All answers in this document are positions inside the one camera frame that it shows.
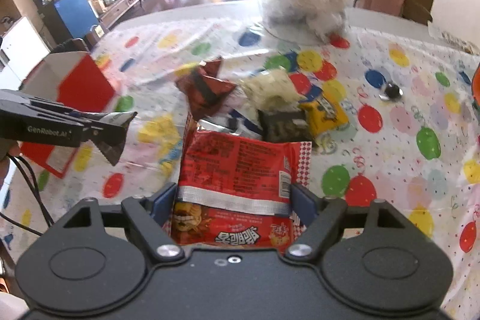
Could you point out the cream white snack bag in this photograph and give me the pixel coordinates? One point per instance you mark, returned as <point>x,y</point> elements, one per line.
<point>271,90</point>

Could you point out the dark red foil snack bag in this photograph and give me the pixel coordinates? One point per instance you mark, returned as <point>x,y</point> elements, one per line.
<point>205,92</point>

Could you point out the red cardboard box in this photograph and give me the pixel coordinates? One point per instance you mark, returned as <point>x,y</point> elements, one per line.
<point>71,78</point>

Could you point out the yellow cartoon snack packet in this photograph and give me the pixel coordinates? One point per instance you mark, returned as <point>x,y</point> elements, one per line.
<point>323,114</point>

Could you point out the red instant noodle packet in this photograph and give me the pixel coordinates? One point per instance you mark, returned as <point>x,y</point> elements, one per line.
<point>234,191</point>

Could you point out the orange tissue box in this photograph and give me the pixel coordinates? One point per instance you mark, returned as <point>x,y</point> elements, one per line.
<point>475,86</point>

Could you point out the colourful balloon tablecloth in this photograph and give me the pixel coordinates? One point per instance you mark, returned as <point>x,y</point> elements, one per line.
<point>408,171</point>

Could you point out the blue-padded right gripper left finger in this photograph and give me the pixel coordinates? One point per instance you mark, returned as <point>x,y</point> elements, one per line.
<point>145,219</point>

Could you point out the blue-fronted black cabinet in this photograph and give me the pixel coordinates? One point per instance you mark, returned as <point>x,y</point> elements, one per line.
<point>66,19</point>

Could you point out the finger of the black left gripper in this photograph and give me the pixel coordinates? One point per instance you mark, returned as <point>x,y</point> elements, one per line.
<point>109,140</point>
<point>108,117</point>

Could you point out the white storage cabinet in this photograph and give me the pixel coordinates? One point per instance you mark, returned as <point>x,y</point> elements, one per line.
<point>21,50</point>

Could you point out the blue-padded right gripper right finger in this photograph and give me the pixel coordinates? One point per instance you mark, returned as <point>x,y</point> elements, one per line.
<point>322,218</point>

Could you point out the small black round jelly cup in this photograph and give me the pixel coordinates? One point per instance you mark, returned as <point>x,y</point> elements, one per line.
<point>390,92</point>

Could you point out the long wooden TV console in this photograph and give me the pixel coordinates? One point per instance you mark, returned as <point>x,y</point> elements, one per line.
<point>116,11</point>

